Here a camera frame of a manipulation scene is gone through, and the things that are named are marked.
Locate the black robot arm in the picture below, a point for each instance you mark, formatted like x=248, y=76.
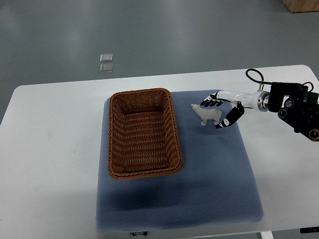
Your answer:
x=296, y=106

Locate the black table control panel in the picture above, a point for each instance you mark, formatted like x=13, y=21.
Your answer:
x=309, y=230

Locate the blue textured mat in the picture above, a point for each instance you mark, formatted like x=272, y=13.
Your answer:
x=215, y=185

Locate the black label tag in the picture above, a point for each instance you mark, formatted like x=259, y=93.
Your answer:
x=139, y=234

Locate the upper metal floor plate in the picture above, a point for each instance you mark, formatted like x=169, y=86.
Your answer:
x=106, y=57

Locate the brown wicker basket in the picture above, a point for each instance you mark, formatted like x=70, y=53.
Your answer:
x=143, y=138

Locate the white toy bear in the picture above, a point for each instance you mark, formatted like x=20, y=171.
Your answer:
x=207, y=114

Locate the metal floor plate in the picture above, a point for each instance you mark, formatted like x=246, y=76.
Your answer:
x=106, y=68
x=106, y=57

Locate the lower metal floor plate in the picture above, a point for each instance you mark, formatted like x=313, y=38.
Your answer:
x=106, y=68

